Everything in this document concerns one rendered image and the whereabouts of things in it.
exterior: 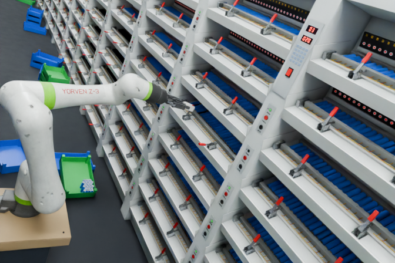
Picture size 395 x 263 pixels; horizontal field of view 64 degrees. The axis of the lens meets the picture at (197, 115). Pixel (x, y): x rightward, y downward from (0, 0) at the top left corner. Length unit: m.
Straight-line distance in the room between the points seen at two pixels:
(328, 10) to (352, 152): 0.47
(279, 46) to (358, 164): 0.52
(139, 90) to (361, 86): 0.88
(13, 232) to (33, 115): 0.61
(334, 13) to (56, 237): 1.42
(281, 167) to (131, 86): 0.70
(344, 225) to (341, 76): 0.45
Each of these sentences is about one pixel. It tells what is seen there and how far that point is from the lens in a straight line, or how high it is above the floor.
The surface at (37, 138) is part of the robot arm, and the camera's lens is 1.22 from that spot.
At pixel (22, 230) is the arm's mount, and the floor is 0.33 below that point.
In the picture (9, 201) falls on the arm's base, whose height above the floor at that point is 0.38.
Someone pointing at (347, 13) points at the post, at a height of 1.62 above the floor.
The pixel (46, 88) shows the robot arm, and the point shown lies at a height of 0.96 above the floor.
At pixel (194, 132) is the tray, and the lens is 1.58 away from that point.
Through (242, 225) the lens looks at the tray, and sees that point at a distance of 1.43.
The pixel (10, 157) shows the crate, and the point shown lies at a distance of 2.56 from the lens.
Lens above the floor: 1.51
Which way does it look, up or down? 21 degrees down
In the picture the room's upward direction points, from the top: 23 degrees clockwise
